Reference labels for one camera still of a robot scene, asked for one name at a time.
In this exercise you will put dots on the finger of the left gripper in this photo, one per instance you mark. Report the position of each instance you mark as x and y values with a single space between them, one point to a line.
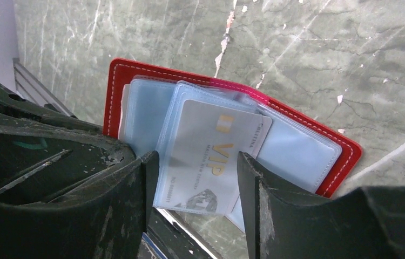
44 153

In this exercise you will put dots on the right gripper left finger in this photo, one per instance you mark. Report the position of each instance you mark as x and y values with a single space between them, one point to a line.
104 217

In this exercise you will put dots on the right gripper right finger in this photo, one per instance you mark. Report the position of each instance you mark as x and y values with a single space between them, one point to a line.
283 220

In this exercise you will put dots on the red leather card holder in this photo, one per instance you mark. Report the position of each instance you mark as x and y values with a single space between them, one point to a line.
144 100

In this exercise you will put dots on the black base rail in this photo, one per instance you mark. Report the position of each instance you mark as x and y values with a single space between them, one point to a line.
167 236

